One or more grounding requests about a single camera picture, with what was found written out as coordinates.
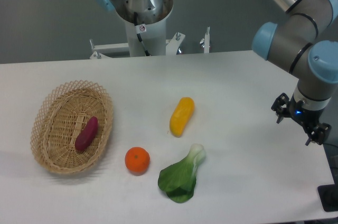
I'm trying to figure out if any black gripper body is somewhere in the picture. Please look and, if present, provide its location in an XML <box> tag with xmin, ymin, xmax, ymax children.
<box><xmin>287</xmin><ymin>99</ymin><xmax>324</xmax><ymax>133</ymax></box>

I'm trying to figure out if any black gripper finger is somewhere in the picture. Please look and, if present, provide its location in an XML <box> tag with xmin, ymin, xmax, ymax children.
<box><xmin>271</xmin><ymin>93</ymin><xmax>290</xmax><ymax>124</ymax></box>
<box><xmin>305</xmin><ymin>123</ymin><xmax>332</xmax><ymax>146</ymax></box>

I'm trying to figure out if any purple sweet potato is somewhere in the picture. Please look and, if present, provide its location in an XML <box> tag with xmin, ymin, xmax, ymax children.
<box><xmin>74</xmin><ymin>116</ymin><xmax>98</xmax><ymax>151</ymax></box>

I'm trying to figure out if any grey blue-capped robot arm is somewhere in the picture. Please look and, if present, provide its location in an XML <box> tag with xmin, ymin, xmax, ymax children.
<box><xmin>96</xmin><ymin>0</ymin><xmax>337</xmax><ymax>144</ymax></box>

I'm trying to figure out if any woven wicker basket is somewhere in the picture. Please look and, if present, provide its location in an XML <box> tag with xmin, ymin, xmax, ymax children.
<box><xmin>31</xmin><ymin>80</ymin><xmax>113</xmax><ymax>174</ymax></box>

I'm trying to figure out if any black device at table edge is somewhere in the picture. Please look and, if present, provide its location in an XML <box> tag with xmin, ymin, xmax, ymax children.
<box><xmin>317</xmin><ymin>184</ymin><xmax>337</xmax><ymax>212</ymax></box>

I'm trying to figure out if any yellow bell pepper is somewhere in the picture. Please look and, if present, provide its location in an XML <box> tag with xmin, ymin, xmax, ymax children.
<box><xmin>170</xmin><ymin>97</ymin><xmax>195</xmax><ymax>137</ymax></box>

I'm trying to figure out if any green bok choy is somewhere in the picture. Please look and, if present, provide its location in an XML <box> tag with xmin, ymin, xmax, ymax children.
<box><xmin>157</xmin><ymin>143</ymin><xmax>206</xmax><ymax>203</ymax></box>

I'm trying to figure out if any orange mandarin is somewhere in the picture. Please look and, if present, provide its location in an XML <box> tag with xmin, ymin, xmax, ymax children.
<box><xmin>125</xmin><ymin>147</ymin><xmax>151</xmax><ymax>174</ymax></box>

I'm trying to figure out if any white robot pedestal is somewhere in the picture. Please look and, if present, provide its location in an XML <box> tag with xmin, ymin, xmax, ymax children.
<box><xmin>116</xmin><ymin>0</ymin><xmax>173</xmax><ymax>43</ymax></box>

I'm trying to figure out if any black cable on pedestal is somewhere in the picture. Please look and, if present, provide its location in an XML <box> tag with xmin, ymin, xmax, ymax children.
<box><xmin>133</xmin><ymin>12</ymin><xmax>151</xmax><ymax>57</ymax></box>

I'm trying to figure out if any white metal base frame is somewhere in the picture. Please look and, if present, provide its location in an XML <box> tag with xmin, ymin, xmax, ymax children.
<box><xmin>89</xmin><ymin>26</ymin><xmax>213</xmax><ymax>59</ymax></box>

